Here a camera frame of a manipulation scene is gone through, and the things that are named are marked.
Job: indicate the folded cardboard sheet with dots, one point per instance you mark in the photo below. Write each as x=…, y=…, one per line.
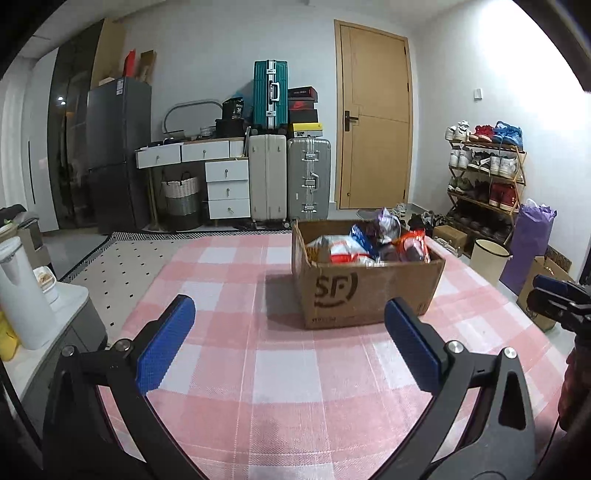
x=147, y=67

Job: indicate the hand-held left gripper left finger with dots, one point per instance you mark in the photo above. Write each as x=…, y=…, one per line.
x=166, y=341

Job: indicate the black printed box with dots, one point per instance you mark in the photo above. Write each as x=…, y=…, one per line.
x=233, y=110

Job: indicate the silver suitcase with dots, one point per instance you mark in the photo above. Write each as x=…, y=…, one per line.
x=309, y=180

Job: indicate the red paper bag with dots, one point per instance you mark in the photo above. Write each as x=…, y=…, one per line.
x=129, y=64

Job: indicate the rows of racked shoes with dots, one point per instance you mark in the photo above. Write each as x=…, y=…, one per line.
x=485, y=161

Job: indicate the pink checked tablecloth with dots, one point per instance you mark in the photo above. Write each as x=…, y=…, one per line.
x=258, y=332

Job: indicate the white drawer desk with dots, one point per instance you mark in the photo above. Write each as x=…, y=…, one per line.
x=226, y=189

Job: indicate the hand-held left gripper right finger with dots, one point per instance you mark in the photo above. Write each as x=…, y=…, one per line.
x=413, y=350

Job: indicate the arched metal frame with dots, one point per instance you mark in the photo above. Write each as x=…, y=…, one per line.
x=168, y=113

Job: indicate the person's right hand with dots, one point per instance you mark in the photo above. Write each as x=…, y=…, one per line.
x=577, y=383

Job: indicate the tan wooden door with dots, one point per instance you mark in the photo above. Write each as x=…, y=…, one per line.
x=374, y=138

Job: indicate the white bowl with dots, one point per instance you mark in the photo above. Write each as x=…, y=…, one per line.
x=46, y=284

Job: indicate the woven laundry basket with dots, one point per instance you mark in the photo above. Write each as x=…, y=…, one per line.
x=181, y=198

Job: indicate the white orange noodle snack packet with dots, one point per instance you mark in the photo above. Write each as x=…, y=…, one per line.
x=341, y=247

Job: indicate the red chocolate wafer packet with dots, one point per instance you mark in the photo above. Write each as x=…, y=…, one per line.
x=413, y=244

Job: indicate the cream trash bin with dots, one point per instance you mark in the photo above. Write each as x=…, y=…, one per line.
x=489, y=263

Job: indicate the silver purple snack packet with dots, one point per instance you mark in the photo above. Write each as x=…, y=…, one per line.
x=388, y=224

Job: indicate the brown cardboard box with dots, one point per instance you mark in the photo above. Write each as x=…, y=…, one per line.
x=369, y=290

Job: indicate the small cardboard box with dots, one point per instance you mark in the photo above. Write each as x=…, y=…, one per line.
x=450, y=237

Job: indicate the black shoe box red label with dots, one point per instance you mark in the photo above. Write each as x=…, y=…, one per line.
x=303, y=92

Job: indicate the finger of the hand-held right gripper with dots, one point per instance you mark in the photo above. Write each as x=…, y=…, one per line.
x=547, y=304
x=551, y=285

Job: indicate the dark glass cabinet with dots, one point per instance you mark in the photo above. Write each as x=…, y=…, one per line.
x=69, y=138

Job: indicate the white kettle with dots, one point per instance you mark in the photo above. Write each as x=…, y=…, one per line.
x=23, y=295

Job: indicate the dark grey fridge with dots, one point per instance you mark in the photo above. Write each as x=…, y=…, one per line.
x=117, y=152

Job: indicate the black white patterned rug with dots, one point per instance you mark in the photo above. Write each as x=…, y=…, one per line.
x=129, y=258

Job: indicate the white side table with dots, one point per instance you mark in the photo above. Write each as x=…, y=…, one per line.
x=69, y=318

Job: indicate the beige suitcase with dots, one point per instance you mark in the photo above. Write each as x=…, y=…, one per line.
x=268, y=180

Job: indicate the yellow black shoe box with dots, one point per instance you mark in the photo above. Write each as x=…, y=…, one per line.
x=306, y=129

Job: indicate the blue sandwich cookie packet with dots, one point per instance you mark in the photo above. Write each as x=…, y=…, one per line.
x=362, y=236

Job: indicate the purple bag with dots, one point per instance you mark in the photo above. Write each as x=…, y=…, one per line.
x=528, y=249

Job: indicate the yellow plastic bag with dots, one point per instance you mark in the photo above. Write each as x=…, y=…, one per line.
x=7, y=337

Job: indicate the pile of loose shoes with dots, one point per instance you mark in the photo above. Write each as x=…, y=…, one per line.
x=418, y=219

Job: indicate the open printed cardboard box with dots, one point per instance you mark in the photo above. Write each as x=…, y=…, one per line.
x=540, y=318

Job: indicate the grey lidded bin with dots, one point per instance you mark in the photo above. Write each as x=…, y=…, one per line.
x=27, y=235

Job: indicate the wooden shoe rack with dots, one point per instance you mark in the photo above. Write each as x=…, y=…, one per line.
x=521, y=184

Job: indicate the teal suitcase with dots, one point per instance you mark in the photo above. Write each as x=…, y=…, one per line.
x=270, y=92

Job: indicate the grey doormat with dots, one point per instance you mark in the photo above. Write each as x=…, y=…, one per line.
x=367, y=214

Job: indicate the plain black shoe box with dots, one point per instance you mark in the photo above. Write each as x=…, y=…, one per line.
x=304, y=116

